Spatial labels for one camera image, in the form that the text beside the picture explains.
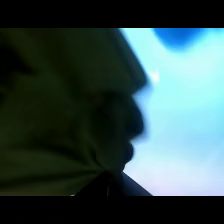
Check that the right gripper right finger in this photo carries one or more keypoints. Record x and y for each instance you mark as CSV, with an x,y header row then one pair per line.
x,y
128,187

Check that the dark green garment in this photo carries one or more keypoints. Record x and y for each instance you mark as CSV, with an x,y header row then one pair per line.
x,y
60,100

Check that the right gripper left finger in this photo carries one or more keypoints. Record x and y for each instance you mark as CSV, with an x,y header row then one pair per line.
x,y
96,187

